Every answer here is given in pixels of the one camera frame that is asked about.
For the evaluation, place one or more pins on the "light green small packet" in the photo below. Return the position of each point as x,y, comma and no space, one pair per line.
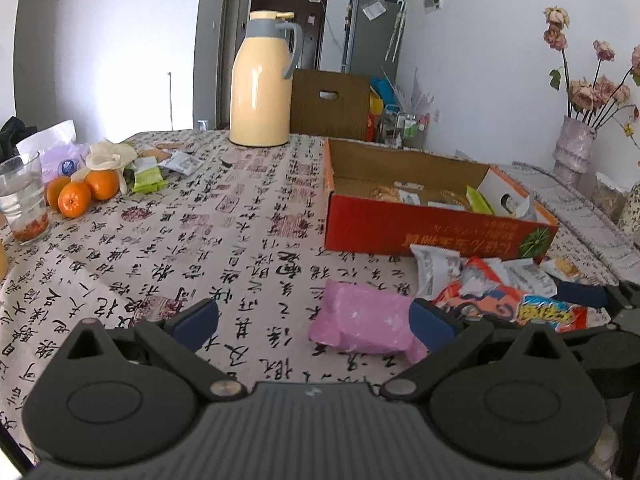
147,177

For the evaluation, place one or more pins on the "dark brown door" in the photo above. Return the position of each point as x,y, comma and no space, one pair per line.
270,2

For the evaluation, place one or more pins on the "orange mandarin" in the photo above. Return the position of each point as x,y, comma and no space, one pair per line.
74,200
53,191
102,185

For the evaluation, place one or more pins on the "dried pink roses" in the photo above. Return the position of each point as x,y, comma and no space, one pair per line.
600,90

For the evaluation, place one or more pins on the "grey patterned cloth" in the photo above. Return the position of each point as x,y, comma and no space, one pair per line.
565,195

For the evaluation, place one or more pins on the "white thin pole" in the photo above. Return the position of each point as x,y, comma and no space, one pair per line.
170,100

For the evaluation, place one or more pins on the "clear plastic food jar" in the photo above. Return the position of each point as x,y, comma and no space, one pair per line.
610,197

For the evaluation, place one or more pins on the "dried lavender bundle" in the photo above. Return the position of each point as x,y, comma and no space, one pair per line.
417,95

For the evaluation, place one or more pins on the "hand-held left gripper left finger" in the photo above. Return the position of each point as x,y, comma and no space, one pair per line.
200,320

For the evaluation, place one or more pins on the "red cardboard box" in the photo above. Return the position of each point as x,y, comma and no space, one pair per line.
400,230

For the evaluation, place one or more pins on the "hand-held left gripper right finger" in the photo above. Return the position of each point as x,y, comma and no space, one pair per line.
425,321

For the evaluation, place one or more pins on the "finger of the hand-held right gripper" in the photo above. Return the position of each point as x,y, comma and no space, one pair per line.
580,294

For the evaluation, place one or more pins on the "yellow thermos jug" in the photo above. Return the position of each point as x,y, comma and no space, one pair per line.
260,90

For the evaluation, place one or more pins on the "pink packet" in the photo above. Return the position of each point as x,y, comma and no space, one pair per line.
360,325

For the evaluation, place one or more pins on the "small white sachet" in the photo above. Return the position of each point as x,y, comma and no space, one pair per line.
180,162

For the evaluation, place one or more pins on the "cookie picture snack packet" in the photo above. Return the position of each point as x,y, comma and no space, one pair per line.
561,266

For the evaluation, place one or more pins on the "pale fruit peel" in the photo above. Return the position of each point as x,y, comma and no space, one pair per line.
105,155

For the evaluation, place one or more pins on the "purple tissue packet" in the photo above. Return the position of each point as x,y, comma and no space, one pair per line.
62,160

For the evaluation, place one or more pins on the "blue plastic item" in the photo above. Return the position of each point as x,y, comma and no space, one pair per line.
385,92

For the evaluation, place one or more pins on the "black bag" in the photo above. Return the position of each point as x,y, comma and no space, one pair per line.
12,132

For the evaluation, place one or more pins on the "white tissue pack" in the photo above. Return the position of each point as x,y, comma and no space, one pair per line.
55,132

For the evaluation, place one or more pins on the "clear drinking glass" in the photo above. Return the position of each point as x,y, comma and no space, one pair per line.
22,195

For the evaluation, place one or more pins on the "tan biscuit packet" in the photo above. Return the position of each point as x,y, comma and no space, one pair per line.
150,152

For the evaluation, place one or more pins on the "floral ceramic vase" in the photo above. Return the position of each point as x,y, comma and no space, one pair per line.
631,220

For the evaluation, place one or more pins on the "red orange snack packet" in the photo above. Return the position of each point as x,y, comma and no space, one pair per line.
495,305

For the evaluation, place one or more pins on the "grey refrigerator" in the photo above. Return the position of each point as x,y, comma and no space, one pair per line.
365,45

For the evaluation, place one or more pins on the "pink textured vase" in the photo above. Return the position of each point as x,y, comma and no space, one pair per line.
575,155

